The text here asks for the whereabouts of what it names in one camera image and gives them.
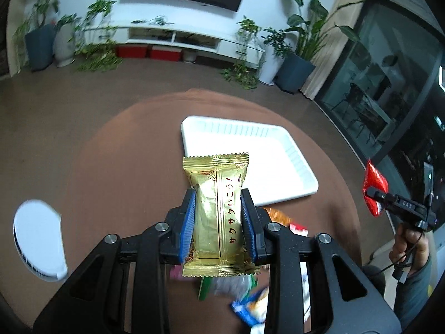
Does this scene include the white TV cabinet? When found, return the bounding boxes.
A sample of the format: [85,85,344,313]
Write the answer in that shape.
[85,23,264,69]

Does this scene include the dark blue planter right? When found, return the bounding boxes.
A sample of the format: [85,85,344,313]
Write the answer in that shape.
[275,53,315,94]

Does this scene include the dark blue planter left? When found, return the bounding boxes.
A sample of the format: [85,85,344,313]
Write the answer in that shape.
[25,23,55,72]

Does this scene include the blue orange snack packet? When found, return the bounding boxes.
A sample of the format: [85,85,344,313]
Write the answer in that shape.
[230,287,268,327]

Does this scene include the tall leafy plant right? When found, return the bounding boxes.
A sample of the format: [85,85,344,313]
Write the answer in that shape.
[284,0,364,61]

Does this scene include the white round stool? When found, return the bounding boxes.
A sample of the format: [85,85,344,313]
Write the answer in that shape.
[13,199,68,282]

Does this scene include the dark blue planter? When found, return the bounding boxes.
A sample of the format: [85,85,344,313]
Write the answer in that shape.
[275,53,315,94]
[25,23,55,72]

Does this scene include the right red storage box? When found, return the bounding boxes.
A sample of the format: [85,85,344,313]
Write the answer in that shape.
[149,45,182,62]

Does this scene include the red storage box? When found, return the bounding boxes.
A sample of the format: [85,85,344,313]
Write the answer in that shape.
[149,45,182,62]
[115,44,149,59]

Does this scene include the white planter right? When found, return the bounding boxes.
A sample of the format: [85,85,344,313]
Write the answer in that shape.
[258,45,284,85]

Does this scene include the white plastic tray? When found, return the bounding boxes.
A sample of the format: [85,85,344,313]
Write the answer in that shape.
[181,116,319,206]

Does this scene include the left red storage box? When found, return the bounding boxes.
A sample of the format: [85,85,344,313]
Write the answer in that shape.
[115,44,149,59]

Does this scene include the red snack packet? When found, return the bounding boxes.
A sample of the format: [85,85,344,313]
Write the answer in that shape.
[362,159,389,217]

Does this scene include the person's right hand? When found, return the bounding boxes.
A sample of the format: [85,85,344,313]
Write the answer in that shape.
[389,223,429,276]

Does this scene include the gold snack packet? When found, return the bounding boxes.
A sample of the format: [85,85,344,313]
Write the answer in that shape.
[182,152,259,277]

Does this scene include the white planter left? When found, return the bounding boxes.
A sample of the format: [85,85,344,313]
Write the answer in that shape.
[54,23,75,67]

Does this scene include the white planter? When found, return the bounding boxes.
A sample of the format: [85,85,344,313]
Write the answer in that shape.
[258,45,284,85]
[54,23,75,67]

